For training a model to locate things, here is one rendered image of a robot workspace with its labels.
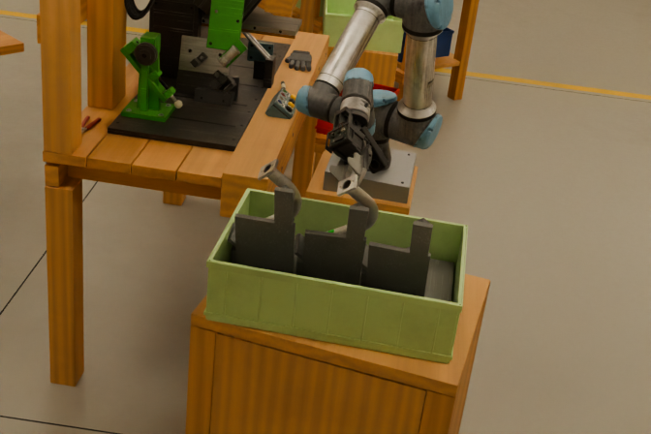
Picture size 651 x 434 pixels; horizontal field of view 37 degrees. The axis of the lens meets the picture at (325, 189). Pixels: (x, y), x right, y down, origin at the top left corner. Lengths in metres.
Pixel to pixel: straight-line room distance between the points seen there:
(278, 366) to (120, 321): 1.47
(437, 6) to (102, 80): 1.24
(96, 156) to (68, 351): 0.74
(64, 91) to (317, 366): 1.15
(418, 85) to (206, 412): 1.08
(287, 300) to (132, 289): 1.72
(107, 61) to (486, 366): 1.79
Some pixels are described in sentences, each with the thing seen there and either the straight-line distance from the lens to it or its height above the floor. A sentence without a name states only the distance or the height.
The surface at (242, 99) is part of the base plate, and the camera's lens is 3.46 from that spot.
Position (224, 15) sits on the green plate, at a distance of 3.42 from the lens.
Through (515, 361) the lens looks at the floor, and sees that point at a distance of 3.86.
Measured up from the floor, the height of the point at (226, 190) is 0.84.
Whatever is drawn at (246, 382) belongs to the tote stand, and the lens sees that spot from 2.50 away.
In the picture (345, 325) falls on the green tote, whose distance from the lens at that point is 2.35.
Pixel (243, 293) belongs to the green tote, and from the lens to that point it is 2.36.
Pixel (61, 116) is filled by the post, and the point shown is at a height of 1.00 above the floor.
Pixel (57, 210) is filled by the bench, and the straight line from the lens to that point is 3.14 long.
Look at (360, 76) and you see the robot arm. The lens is 2.44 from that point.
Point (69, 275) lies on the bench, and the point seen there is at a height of 0.45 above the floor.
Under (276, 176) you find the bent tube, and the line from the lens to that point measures 2.29.
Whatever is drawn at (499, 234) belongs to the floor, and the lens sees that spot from 4.73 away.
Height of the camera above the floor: 2.17
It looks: 26 degrees down
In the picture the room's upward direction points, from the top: 7 degrees clockwise
